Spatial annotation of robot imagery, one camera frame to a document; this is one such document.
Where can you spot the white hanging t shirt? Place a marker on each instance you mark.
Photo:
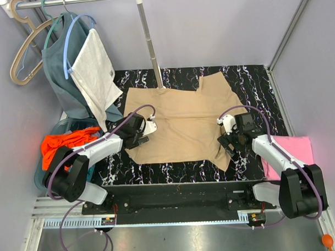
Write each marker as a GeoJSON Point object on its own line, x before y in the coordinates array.
{"type": "Point", "coordinates": [93, 75]}

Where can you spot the blue plastic laundry basket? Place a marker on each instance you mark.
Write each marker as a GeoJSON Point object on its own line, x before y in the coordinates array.
{"type": "Point", "coordinates": [69, 132]}

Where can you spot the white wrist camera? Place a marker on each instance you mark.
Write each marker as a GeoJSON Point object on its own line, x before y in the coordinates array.
{"type": "Point", "coordinates": [150, 127]}
{"type": "Point", "coordinates": [228, 122]}

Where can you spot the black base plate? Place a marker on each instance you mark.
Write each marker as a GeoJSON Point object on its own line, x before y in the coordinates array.
{"type": "Point", "coordinates": [178, 204]}

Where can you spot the beige wooden hanger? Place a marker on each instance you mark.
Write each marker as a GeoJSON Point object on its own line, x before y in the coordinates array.
{"type": "Point", "coordinates": [33, 33]}

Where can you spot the orange ball tool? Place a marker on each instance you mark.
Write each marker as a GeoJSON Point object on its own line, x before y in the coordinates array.
{"type": "Point", "coordinates": [328, 242]}

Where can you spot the aluminium frame rail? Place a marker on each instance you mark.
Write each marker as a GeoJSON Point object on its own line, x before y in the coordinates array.
{"type": "Point", "coordinates": [288, 33]}

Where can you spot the metal clothes rack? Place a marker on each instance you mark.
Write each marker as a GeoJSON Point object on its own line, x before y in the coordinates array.
{"type": "Point", "coordinates": [29, 5]}

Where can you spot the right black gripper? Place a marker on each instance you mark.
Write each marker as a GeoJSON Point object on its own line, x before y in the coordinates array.
{"type": "Point", "coordinates": [225, 142]}

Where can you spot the orange t shirt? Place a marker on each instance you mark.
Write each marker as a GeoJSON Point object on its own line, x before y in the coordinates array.
{"type": "Point", "coordinates": [51, 143]}

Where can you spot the beige t shirt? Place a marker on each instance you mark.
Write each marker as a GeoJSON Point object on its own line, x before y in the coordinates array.
{"type": "Point", "coordinates": [187, 128]}

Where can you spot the grey-green hanging t shirt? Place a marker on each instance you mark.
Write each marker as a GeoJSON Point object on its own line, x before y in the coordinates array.
{"type": "Point", "coordinates": [70, 98]}

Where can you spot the green hanger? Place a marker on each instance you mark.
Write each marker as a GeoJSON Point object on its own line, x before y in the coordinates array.
{"type": "Point", "coordinates": [56, 23]}

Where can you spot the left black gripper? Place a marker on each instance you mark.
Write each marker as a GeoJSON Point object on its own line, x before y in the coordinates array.
{"type": "Point", "coordinates": [139, 140]}

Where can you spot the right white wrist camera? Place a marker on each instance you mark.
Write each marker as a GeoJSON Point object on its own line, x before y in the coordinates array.
{"type": "Point", "coordinates": [228, 122]}

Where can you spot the folded pink t shirt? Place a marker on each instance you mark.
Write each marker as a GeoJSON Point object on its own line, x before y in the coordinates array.
{"type": "Point", "coordinates": [299, 147]}

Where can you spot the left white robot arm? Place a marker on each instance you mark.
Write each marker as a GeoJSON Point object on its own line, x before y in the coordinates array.
{"type": "Point", "coordinates": [66, 175]}

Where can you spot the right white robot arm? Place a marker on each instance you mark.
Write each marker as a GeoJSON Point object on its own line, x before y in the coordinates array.
{"type": "Point", "coordinates": [300, 191]}

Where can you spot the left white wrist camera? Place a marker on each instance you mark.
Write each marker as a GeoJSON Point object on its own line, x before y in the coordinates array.
{"type": "Point", "coordinates": [150, 127]}

